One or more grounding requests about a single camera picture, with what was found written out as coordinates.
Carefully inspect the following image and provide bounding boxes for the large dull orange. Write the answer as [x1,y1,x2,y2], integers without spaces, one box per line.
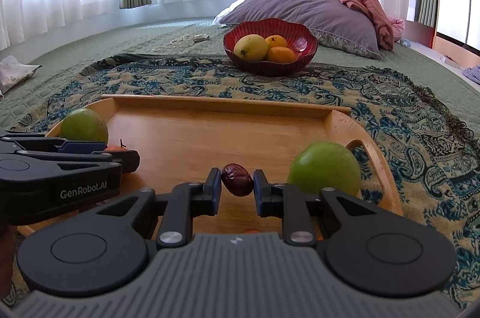
[103,140,128,153]

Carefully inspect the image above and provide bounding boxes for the small green apple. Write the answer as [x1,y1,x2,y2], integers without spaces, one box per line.
[59,108,109,143]

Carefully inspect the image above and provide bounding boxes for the large green apple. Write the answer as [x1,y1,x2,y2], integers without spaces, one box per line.
[287,142,361,196]

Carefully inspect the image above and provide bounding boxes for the red jujube date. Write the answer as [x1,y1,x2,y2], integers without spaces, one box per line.
[221,163,254,197]

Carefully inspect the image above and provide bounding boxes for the person's left hand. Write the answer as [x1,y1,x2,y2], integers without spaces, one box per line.
[0,225,16,299]

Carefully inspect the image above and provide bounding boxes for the wooden serving tray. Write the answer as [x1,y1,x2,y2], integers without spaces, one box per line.
[16,94,404,240]

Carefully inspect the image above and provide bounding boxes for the white paper bag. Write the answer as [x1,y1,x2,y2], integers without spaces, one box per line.
[0,55,41,96]

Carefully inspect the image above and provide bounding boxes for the green quilted bedspread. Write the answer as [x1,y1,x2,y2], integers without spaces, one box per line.
[1,19,479,132]

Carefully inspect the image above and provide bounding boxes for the blue paisley throw cloth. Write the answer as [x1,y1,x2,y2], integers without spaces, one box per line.
[1,54,479,308]

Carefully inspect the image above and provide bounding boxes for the orange fruit in bowl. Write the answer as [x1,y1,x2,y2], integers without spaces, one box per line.
[266,46,297,64]
[265,35,289,49]

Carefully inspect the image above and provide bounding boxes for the red fruit bowl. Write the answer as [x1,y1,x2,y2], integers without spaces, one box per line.
[223,18,318,77]

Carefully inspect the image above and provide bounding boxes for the purple pillow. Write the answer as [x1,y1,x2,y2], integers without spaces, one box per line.
[213,0,382,60]

